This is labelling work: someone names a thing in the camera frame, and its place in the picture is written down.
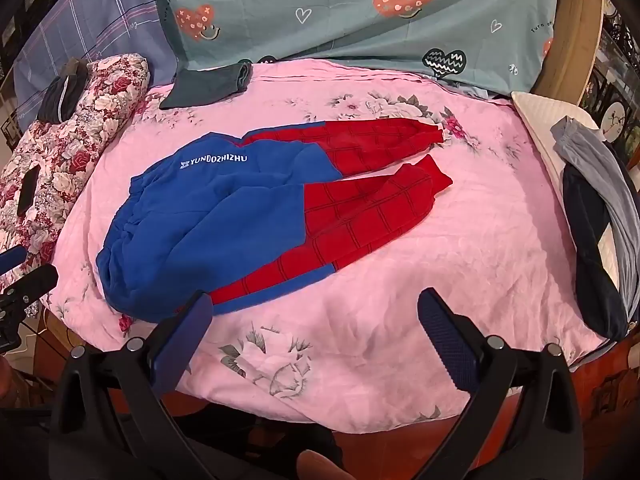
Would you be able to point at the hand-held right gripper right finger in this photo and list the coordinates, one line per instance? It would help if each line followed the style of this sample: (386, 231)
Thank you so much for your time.
(450, 345)

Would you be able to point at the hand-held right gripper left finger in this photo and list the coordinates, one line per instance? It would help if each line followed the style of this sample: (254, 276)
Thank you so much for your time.
(181, 342)

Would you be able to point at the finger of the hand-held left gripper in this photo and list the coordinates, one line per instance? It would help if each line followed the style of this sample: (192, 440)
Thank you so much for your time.
(11, 259)
(35, 282)

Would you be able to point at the blue knit garment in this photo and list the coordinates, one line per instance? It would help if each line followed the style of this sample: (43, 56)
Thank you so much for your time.
(225, 210)

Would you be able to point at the black phone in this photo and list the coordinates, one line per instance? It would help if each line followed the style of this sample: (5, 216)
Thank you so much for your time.
(27, 191)

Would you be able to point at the pink floral bedsheet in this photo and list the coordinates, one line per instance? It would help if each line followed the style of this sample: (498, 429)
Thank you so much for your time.
(400, 285)

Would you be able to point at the navy garment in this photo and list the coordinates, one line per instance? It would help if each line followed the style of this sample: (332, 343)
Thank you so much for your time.
(590, 260)

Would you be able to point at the dark grey cloth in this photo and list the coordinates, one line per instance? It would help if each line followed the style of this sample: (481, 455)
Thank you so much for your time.
(60, 95)

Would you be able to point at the floral pillow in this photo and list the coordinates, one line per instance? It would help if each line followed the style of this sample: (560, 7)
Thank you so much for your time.
(100, 110)

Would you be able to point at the grey garment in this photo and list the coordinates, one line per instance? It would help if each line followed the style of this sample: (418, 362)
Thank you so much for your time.
(600, 170)

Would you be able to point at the white pillow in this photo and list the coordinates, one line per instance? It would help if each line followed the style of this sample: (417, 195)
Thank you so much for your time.
(535, 120)

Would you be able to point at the blue plaid sheet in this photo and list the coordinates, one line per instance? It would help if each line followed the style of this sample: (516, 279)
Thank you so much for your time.
(100, 20)

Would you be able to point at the dark green folded cloth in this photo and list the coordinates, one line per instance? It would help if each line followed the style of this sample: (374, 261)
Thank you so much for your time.
(205, 85)

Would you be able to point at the display cabinet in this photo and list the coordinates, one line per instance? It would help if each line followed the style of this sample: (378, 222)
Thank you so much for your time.
(620, 85)

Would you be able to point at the wooden headboard shelf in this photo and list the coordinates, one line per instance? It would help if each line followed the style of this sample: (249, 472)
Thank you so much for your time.
(575, 35)

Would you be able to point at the green heart print quilt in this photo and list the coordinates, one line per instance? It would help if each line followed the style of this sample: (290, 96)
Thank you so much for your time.
(325, 10)

